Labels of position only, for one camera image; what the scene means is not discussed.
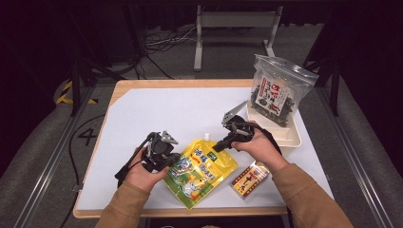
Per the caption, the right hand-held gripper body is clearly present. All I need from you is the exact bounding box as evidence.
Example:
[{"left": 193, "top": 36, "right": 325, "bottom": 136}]
[{"left": 221, "top": 100, "right": 256, "bottom": 143}]

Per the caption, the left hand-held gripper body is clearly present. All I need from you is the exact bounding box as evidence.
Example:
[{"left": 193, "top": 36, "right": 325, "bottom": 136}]
[{"left": 141, "top": 130, "right": 179, "bottom": 174}]

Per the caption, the yellow spouted pouch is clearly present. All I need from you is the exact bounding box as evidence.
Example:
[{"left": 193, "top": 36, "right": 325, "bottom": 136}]
[{"left": 163, "top": 132, "right": 240, "bottom": 211}]

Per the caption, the red and yellow box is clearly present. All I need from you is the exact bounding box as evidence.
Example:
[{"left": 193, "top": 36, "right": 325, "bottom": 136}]
[{"left": 230, "top": 161, "right": 271, "bottom": 200}]

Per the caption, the white plastic tray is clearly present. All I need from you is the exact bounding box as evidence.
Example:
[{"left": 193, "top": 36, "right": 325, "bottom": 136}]
[{"left": 245, "top": 103, "right": 302, "bottom": 149}]

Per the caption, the clear dried seaweed bag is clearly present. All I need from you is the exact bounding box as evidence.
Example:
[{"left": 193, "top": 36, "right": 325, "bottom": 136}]
[{"left": 250, "top": 53, "right": 320, "bottom": 128}]

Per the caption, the person's right hand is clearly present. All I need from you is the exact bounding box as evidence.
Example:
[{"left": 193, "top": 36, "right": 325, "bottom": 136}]
[{"left": 231, "top": 122, "right": 289, "bottom": 175}]

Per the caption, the person's left hand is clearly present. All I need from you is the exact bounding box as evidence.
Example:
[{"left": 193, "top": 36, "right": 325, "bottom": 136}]
[{"left": 125, "top": 147, "right": 170, "bottom": 193}]

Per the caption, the white table mat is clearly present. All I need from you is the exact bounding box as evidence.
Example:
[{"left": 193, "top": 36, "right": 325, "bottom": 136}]
[{"left": 76, "top": 86, "right": 335, "bottom": 212}]

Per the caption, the wooden table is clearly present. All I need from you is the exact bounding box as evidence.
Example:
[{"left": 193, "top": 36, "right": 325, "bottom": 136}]
[{"left": 72, "top": 79, "right": 336, "bottom": 219}]

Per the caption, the black metal stand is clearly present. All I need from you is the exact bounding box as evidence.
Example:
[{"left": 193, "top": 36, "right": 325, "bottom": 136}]
[
  {"left": 67, "top": 9, "right": 125, "bottom": 118},
  {"left": 302, "top": 9, "right": 341, "bottom": 117}
]

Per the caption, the yellow and black hazard tape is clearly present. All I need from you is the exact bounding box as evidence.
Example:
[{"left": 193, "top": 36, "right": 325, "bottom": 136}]
[{"left": 56, "top": 80, "right": 99, "bottom": 105}]

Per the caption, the grey metal stand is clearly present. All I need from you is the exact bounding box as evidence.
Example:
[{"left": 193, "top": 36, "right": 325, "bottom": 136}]
[{"left": 193, "top": 4, "right": 284, "bottom": 72}]

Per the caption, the black floor cable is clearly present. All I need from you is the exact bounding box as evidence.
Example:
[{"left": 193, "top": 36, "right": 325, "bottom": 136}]
[{"left": 58, "top": 113, "right": 107, "bottom": 228}]

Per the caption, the tangle of floor cables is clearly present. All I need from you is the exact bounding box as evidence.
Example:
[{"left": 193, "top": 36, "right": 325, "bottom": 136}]
[{"left": 136, "top": 25, "right": 198, "bottom": 80}]

